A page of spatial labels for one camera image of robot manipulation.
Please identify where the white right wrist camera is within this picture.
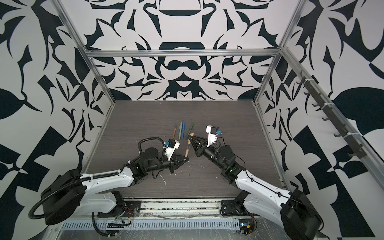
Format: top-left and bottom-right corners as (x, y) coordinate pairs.
(206, 125), (222, 147)

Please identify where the perforated cable tray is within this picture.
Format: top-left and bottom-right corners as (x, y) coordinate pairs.
(59, 218), (241, 231)

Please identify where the dark green pen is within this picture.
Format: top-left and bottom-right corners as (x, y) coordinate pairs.
(187, 123), (195, 138)

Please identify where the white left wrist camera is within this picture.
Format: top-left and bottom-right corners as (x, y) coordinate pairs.
(165, 139), (180, 161)

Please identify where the blue pen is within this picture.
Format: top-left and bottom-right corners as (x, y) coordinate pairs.
(181, 122), (186, 140)

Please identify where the light green pen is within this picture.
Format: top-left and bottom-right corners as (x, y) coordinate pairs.
(179, 122), (183, 140)

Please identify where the tan pen cap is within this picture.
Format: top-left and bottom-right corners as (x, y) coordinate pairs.
(188, 133), (194, 145)

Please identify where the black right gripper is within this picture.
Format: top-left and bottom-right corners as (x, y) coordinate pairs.
(190, 135), (227, 172)

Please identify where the tan pen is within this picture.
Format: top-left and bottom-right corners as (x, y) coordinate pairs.
(185, 144), (191, 157)

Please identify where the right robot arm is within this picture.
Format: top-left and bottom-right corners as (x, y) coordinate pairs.
(189, 136), (324, 240)

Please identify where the metal hook rail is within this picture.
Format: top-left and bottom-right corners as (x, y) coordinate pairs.
(298, 73), (368, 159)

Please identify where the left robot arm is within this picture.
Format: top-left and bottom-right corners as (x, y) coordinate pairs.
(28, 137), (189, 226)

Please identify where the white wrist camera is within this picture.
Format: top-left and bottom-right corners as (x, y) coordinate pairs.
(206, 125), (222, 147)
(165, 139), (180, 161)

